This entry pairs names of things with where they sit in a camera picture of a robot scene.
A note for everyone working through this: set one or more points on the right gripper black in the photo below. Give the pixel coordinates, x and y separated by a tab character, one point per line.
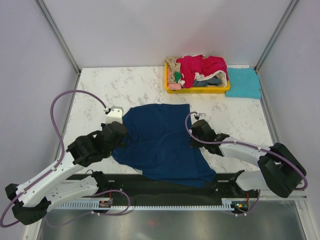
194	144

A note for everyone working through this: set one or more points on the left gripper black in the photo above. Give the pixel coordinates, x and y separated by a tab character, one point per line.
120	144

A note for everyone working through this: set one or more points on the navy blue printed t-shirt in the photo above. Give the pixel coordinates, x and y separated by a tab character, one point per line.
158	145

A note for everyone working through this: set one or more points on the yellow plastic bin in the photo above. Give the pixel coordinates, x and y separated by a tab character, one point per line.
193	90

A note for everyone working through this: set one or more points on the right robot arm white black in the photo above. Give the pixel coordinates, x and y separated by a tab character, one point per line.
278	170

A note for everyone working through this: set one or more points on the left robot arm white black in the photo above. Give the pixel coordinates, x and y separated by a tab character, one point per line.
32	200

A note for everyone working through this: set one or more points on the grey blue garment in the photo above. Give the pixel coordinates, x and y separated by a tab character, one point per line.
214	81

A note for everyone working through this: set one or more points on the pink cloth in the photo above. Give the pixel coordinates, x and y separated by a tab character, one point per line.
174	86

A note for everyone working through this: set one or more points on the red t-shirt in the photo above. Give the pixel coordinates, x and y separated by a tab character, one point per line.
200	68

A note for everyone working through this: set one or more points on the folded teal t-shirt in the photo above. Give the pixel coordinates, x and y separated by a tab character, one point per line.
244	83

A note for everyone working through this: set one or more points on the beige white green shirt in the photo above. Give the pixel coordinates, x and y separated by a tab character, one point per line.
174	75

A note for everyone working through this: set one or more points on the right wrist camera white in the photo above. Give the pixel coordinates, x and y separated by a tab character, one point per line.
198	115

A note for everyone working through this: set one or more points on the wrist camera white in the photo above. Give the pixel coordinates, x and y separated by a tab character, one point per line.
198	115
113	114

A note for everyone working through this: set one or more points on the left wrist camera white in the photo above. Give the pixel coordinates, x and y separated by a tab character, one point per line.
113	114

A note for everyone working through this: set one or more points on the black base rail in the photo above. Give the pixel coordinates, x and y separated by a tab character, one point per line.
144	189

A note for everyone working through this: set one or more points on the white slotted cable duct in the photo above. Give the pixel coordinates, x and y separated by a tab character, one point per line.
154	205

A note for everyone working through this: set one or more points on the right aluminium frame post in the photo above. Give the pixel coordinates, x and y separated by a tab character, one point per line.
276	33

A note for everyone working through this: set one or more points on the aluminium frame post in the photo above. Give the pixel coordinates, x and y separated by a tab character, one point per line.
58	35
276	33

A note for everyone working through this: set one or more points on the left aluminium frame post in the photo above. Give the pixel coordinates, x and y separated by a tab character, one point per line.
58	35

